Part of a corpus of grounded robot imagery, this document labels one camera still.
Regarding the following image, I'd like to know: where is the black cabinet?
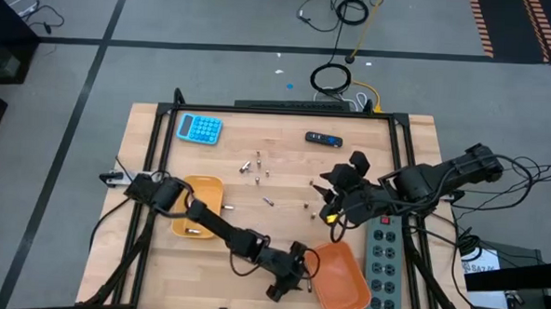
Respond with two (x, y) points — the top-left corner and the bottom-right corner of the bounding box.
(0, 0), (44, 87)

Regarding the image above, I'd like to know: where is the black beam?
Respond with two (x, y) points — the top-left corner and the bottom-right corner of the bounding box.
(463, 255), (551, 297)

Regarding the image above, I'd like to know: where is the black cable bunch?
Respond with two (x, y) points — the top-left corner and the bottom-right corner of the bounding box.
(459, 153), (551, 198)

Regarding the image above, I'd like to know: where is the grey-green power strip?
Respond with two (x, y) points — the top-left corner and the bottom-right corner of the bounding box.
(361, 212), (407, 309)

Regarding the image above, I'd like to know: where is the white paper label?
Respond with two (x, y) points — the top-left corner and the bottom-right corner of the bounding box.
(458, 246), (513, 309)

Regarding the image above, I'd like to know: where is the orange plastic bin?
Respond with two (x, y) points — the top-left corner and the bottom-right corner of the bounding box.
(303, 239), (375, 309)

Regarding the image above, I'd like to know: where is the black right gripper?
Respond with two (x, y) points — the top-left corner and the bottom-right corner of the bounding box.
(310, 149), (388, 228)

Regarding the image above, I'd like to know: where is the yellow plastic bin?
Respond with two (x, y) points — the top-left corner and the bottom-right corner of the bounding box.
(170, 173), (226, 241)

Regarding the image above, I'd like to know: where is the black cable bundle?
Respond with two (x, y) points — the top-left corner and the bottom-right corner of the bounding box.
(456, 235), (483, 258)

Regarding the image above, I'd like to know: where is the light blue calculator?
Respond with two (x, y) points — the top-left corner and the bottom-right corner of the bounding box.
(174, 112), (225, 147)

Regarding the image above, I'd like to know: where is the black coiled floor cable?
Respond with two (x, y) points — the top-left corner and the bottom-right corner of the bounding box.
(334, 0), (370, 27)
(308, 61), (354, 97)

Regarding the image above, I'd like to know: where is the black remote control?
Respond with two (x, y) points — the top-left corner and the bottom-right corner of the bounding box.
(303, 129), (344, 149)

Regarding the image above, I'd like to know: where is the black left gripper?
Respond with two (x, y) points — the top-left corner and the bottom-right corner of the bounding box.
(264, 240), (311, 302)

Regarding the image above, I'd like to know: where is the white floor cable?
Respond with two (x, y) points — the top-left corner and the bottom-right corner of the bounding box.
(312, 88), (370, 112)

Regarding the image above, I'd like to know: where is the yellow floor cable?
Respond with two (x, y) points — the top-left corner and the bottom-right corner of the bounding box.
(350, 80), (383, 114)
(351, 0), (384, 62)

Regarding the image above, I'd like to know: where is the black aluminium table frame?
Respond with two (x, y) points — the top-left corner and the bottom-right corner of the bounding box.
(77, 83), (484, 309)

